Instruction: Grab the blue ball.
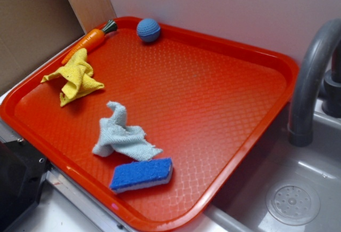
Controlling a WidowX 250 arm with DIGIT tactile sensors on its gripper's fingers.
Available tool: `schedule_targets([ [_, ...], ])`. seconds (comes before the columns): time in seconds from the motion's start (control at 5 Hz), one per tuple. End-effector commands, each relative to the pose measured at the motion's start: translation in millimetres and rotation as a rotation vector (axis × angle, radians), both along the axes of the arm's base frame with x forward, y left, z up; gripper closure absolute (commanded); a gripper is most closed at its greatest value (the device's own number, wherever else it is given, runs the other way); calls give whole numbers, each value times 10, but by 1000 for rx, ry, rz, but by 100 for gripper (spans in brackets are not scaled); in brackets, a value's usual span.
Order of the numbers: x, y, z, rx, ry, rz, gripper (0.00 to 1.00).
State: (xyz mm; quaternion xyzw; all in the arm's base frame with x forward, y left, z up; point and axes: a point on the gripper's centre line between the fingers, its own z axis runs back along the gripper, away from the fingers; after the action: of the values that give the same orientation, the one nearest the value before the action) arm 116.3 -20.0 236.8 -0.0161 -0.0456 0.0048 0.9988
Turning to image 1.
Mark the sink drain cover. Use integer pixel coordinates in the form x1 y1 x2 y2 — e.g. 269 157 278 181
265 180 320 226

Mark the blue white sponge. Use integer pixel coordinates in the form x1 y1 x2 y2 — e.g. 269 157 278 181
109 157 173 194

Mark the yellow cloth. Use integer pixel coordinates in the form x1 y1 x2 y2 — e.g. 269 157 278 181
41 48 104 107

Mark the orange toy carrot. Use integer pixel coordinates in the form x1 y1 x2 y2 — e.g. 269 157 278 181
61 20 118 65

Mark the brown cardboard panel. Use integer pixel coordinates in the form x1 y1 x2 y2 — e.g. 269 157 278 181
1 0 84 94

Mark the black box corner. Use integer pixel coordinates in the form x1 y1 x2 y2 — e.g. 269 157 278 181
1 141 49 231

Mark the grey faucet handle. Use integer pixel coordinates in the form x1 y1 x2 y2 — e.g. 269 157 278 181
322 43 340 118

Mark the red plastic tray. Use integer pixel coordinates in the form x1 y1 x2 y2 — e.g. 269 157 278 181
1 17 298 231

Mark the blue dimpled ball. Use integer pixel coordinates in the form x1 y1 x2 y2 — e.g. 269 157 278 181
136 18 161 43

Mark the grey toy faucet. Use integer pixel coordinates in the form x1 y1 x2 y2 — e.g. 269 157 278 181
288 18 340 147

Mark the grey toy sink basin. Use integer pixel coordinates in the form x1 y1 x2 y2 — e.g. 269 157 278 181
205 109 340 231

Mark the light blue cloth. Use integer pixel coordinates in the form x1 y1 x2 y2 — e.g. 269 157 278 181
92 101 163 162

